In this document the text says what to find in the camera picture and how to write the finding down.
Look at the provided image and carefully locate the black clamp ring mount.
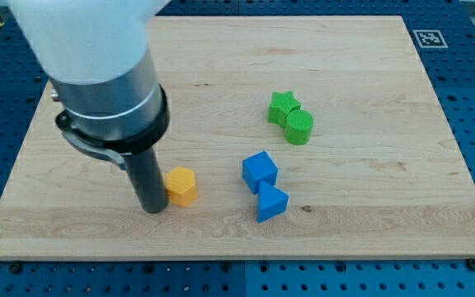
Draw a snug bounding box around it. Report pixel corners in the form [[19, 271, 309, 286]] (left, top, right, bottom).
[[55, 85, 170, 170]]

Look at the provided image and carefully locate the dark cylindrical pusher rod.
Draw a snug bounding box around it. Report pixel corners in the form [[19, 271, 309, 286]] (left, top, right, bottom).
[[125, 148, 169, 214]]

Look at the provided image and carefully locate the yellow hexagon block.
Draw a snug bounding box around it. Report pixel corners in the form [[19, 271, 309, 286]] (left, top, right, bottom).
[[165, 167, 198, 207]]

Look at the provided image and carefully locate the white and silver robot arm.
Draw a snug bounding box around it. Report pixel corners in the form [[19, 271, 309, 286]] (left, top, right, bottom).
[[2, 0, 170, 213]]

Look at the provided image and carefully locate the blue cube block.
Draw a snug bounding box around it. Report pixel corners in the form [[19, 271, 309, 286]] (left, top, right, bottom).
[[242, 151, 278, 194]]

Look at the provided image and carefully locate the blue triangle block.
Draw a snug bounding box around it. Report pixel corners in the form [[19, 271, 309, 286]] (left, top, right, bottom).
[[257, 181, 289, 223]]

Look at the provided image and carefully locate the green star block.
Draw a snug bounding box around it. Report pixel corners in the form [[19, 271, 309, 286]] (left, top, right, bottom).
[[267, 91, 301, 128]]

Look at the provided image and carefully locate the green cylinder block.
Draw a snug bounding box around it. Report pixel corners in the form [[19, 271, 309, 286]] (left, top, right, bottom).
[[285, 110, 314, 145]]

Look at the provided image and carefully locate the wooden board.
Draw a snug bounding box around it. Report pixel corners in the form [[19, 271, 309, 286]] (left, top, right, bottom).
[[0, 16, 475, 262]]

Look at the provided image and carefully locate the white fiducial marker tag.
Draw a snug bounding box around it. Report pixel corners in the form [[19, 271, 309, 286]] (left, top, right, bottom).
[[412, 29, 448, 49]]

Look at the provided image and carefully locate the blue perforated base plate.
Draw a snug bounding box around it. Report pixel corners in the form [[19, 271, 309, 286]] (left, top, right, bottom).
[[0, 1, 475, 296]]

